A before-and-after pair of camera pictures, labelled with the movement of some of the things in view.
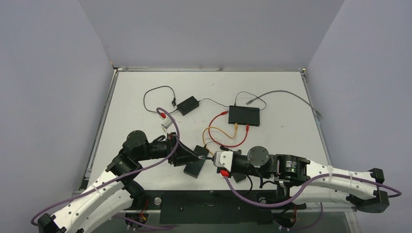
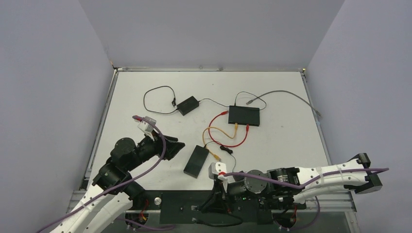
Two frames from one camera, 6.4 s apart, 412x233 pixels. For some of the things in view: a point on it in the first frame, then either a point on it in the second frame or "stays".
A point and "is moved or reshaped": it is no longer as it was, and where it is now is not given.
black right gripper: x=237 y=161 → x=217 y=190
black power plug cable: x=221 y=146 stays
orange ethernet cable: x=231 y=137 stays
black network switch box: x=244 y=115 stays
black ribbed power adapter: x=193 y=169 stays
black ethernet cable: x=261 y=183 is moved or reshaped
